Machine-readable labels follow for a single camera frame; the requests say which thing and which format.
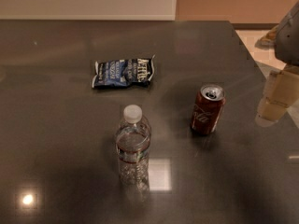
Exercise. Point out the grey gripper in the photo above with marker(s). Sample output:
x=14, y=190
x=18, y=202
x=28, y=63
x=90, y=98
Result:
x=290, y=41

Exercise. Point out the clear plastic water bottle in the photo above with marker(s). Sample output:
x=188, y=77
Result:
x=132, y=141

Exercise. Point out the blue Kettle chip bag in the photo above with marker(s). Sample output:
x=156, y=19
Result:
x=123, y=73

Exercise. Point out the red Coca-Cola can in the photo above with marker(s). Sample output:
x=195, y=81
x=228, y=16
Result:
x=208, y=105

